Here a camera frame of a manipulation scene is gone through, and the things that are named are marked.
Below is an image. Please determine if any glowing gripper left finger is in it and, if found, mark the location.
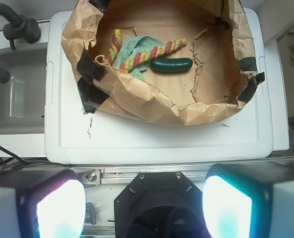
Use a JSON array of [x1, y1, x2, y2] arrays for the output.
[[0, 169, 86, 238]]

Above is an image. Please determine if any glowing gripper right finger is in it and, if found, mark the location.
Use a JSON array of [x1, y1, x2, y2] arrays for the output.
[[202, 162, 294, 238]]

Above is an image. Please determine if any green plastic pickle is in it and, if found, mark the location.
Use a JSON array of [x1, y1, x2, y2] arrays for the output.
[[150, 58, 193, 73]]

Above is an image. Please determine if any grey toy sink basin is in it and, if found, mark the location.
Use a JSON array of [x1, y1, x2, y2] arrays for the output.
[[0, 43, 47, 135]]

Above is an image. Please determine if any clear plastic container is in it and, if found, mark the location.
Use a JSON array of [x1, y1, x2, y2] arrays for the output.
[[8, 75, 47, 118]]

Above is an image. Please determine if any crumpled brown paper bag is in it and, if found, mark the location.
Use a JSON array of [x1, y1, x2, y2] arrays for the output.
[[61, 0, 265, 125]]

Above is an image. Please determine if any dark grey toy faucet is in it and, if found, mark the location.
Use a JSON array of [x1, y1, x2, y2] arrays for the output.
[[0, 3, 41, 84]]

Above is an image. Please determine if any teal woven cloth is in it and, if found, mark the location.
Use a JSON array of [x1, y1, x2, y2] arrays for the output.
[[113, 35, 164, 81]]

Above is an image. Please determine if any black cable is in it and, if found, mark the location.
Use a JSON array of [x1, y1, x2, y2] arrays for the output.
[[0, 140, 51, 170]]

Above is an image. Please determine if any red yellow green rope toy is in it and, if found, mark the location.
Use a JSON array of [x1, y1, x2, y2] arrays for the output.
[[102, 28, 187, 72]]

